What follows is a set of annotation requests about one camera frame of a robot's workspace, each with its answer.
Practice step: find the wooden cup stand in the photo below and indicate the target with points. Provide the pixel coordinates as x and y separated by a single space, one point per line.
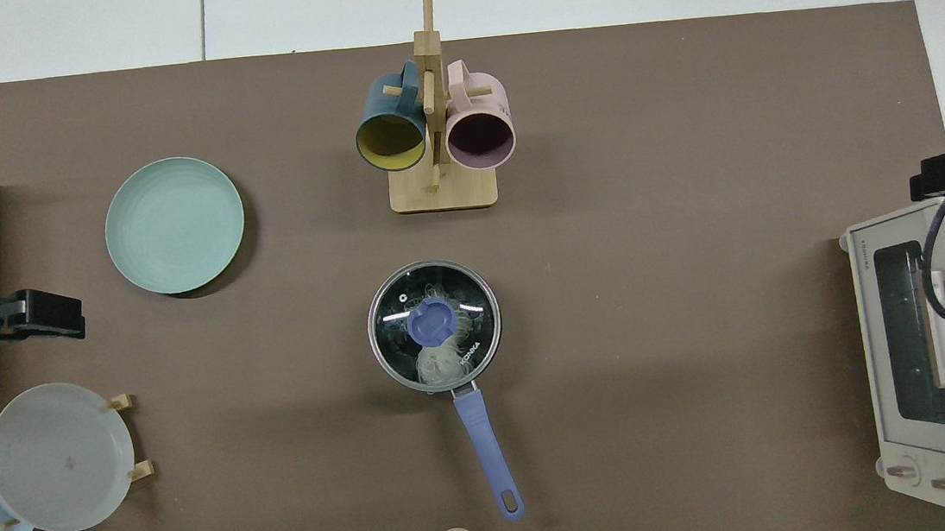
444 190

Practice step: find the white vermicelli bundle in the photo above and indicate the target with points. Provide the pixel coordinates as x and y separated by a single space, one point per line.
436 364

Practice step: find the dark teal cup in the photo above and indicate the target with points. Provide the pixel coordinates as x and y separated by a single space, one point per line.
375 106

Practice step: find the wooden plate rack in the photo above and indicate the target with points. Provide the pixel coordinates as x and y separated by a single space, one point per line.
142 471

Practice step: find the glass lid with blue knob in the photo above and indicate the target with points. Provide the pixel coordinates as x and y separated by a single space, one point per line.
430 322

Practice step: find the pink cup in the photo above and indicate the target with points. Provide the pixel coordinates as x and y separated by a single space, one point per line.
492 103

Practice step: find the mint green plate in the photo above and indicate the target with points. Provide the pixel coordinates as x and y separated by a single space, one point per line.
174 225

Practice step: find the brown table cloth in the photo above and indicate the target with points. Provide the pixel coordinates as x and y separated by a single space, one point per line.
707 364

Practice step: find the grey plate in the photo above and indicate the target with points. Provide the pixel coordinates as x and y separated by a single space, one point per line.
57 457

